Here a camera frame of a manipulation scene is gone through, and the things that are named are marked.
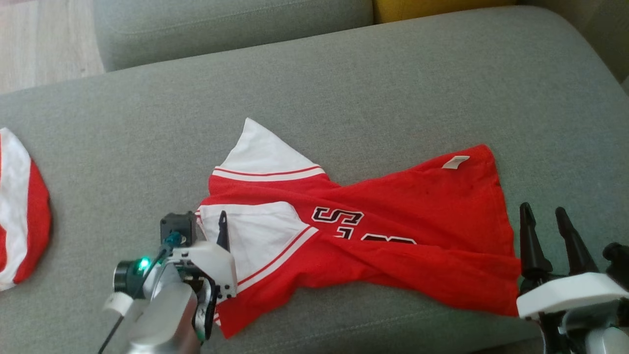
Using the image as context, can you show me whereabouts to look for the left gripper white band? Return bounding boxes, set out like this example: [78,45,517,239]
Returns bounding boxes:
[172,210,238,341]

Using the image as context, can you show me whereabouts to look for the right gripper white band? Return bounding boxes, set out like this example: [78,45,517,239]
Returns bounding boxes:
[516,202,629,353]

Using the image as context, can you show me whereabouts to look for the red white jersey shirt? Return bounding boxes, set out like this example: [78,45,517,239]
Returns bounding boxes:
[196,117,522,340]

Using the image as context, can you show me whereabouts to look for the red shorts with white stripe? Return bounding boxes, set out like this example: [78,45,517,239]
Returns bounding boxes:
[0,127,52,292]

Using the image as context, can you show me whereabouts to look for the grey sofa back cushion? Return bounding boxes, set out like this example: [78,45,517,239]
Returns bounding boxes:
[93,0,374,72]

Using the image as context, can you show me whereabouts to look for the grey sofa seat cushion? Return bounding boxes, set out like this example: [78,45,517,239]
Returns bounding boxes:
[0,5,629,354]

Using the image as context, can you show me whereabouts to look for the grey sofa side cushion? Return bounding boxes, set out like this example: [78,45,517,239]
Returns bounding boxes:
[521,0,629,84]

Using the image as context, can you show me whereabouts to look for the yellow sofa cushion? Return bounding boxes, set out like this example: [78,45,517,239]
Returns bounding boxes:
[372,0,516,24]

